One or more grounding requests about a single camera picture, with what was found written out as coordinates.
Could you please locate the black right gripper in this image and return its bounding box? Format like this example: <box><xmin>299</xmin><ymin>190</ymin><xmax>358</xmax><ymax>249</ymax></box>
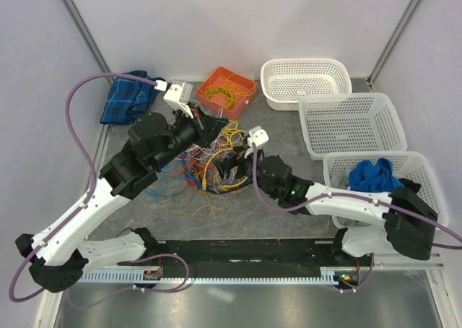
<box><xmin>212</xmin><ymin>144</ymin><xmax>277</xmax><ymax>199</ymax></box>

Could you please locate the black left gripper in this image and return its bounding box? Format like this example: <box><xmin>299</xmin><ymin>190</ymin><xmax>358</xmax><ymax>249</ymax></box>
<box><xmin>154</xmin><ymin>102</ymin><xmax>230</xmax><ymax>170</ymax></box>

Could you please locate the thin yellow wire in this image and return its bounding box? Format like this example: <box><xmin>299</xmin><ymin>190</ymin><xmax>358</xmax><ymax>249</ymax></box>
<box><xmin>158</xmin><ymin>72</ymin><xmax>259</xmax><ymax>220</ymax></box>

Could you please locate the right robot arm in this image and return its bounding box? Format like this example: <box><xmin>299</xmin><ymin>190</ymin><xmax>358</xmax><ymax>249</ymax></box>
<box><xmin>214</xmin><ymin>149</ymin><xmax>438</xmax><ymax>266</ymax></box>

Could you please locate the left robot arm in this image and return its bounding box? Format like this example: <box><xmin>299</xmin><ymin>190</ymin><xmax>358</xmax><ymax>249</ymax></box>
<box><xmin>15</xmin><ymin>107</ymin><xmax>228</xmax><ymax>293</ymax></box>

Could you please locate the orange plastic box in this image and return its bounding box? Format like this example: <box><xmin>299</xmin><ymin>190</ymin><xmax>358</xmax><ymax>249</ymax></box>
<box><xmin>196</xmin><ymin>66</ymin><xmax>258</xmax><ymax>121</ymax></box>

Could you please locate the rounded white perforated basket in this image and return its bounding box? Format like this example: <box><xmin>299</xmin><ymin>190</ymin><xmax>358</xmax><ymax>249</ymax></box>
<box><xmin>260</xmin><ymin>58</ymin><xmax>352</xmax><ymax>111</ymax></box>

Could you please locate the blue plaid cloth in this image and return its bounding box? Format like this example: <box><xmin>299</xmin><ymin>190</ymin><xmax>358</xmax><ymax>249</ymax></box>
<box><xmin>100</xmin><ymin>77</ymin><xmax>160</xmax><ymax>125</ymax></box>

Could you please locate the middle white perforated basket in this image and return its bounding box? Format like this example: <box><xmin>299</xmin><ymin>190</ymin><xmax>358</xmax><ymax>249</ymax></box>
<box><xmin>299</xmin><ymin>92</ymin><xmax>408</xmax><ymax>160</ymax></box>

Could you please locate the blue towel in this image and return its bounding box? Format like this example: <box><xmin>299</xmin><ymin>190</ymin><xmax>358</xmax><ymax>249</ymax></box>
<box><xmin>349</xmin><ymin>157</ymin><xmax>404</xmax><ymax>193</ymax></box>

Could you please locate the white basket with cloths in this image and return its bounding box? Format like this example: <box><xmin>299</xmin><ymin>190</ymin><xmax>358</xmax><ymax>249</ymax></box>
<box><xmin>323</xmin><ymin>151</ymin><xmax>450</xmax><ymax>227</ymax></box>

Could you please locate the black cloth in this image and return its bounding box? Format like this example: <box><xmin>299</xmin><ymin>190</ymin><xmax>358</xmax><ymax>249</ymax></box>
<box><xmin>399</xmin><ymin>178</ymin><xmax>422</xmax><ymax>194</ymax></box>

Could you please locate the white thin wire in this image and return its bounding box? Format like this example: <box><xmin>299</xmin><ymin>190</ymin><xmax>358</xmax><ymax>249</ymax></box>
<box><xmin>187</xmin><ymin>97</ymin><xmax>232</xmax><ymax>184</ymax></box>

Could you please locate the yellow green wire coil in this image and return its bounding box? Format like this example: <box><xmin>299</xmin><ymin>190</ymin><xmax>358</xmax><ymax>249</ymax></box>
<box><xmin>204</xmin><ymin>85</ymin><xmax>241</xmax><ymax>111</ymax></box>

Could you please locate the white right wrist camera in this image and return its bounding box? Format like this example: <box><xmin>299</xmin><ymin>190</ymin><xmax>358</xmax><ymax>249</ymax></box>
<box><xmin>243</xmin><ymin>126</ymin><xmax>269</xmax><ymax>158</ymax></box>

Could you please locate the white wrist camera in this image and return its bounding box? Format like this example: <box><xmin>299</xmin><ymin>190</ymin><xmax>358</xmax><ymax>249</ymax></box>
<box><xmin>243</xmin><ymin>126</ymin><xmax>269</xmax><ymax>158</ymax></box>
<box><xmin>154</xmin><ymin>79</ymin><xmax>193</xmax><ymax>118</ymax></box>

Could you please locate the thick yellow ethernet cable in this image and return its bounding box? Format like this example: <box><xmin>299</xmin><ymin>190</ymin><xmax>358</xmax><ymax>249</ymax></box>
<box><xmin>200</xmin><ymin>154</ymin><xmax>250</xmax><ymax>191</ymax></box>

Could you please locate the orange thin wire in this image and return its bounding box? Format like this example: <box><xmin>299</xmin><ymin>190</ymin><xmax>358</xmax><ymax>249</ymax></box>
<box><xmin>158</xmin><ymin>150</ymin><xmax>203</xmax><ymax>195</ymax></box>

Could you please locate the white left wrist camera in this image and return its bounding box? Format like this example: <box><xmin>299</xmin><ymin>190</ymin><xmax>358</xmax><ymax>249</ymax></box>
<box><xmin>154</xmin><ymin>79</ymin><xmax>193</xmax><ymax>118</ymax></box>

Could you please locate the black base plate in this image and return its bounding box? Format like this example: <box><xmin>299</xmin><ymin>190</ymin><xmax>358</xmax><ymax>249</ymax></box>
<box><xmin>115</xmin><ymin>238</ymin><xmax>375</xmax><ymax>280</ymax></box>

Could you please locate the light blue cable duct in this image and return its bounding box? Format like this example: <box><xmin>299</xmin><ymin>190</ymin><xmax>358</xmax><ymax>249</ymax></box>
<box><xmin>79</xmin><ymin>267</ymin><xmax>339</xmax><ymax>285</ymax></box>

